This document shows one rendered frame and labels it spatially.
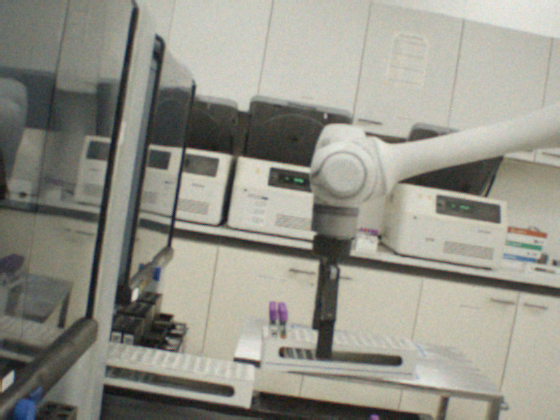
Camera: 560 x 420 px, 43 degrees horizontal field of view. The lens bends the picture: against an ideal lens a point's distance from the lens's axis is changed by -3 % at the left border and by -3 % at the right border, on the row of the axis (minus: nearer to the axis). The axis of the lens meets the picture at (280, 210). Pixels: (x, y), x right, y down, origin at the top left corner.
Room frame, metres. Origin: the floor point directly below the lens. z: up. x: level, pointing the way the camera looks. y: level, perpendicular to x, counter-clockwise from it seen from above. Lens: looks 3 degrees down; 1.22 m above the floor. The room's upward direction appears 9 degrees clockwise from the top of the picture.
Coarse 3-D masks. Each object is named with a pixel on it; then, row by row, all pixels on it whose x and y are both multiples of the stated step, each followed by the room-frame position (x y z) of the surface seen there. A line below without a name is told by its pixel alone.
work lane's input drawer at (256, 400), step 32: (128, 416) 1.18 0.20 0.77; (160, 416) 1.18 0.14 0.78; (192, 416) 1.19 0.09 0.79; (224, 416) 1.19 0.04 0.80; (256, 416) 1.20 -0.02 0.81; (288, 416) 1.20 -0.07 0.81; (320, 416) 1.26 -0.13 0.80; (352, 416) 1.29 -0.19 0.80; (384, 416) 1.31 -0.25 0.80; (416, 416) 1.32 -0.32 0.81
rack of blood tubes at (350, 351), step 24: (264, 336) 1.35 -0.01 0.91; (288, 336) 1.37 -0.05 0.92; (312, 336) 1.39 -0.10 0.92; (336, 336) 1.41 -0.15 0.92; (360, 336) 1.42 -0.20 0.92; (384, 336) 1.45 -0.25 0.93; (264, 360) 1.34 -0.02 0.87; (288, 360) 1.34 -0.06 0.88; (312, 360) 1.35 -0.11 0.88; (336, 360) 1.44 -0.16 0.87; (360, 360) 1.44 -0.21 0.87; (384, 360) 1.45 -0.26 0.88; (408, 360) 1.35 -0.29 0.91
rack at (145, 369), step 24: (120, 360) 1.20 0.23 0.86; (144, 360) 1.22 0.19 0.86; (168, 360) 1.25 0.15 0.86; (192, 360) 1.28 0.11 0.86; (216, 360) 1.30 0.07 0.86; (120, 384) 1.20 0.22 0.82; (144, 384) 1.20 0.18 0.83; (168, 384) 1.29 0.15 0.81; (192, 384) 1.30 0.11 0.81; (216, 384) 1.30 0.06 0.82; (240, 384) 1.21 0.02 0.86
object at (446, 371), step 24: (240, 336) 1.71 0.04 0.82; (240, 360) 1.52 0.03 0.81; (432, 360) 1.77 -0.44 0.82; (456, 360) 1.80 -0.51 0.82; (360, 384) 1.52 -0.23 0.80; (384, 384) 1.52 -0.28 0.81; (408, 384) 1.52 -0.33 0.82; (432, 384) 1.53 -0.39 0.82; (456, 384) 1.56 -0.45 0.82; (480, 384) 1.59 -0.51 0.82; (504, 408) 1.59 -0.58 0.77
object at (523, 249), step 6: (510, 240) 4.00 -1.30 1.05; (510, 246) 4.00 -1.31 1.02; (516, 246) 4.00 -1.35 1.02; (522, 246) 4.00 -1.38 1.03; (528, 246) 4.00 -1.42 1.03; (534, 246) 4.00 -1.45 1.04; (540, 246) 4.00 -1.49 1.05; (504, 252) 4.00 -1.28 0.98; (510, 252) 4.00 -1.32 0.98; (516, 252) 4.00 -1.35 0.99; (522, 252) 4.00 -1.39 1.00; (528, 252) 4.00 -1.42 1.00; (534, 252) 4.00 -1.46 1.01; (540, 252) 4.00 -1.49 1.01
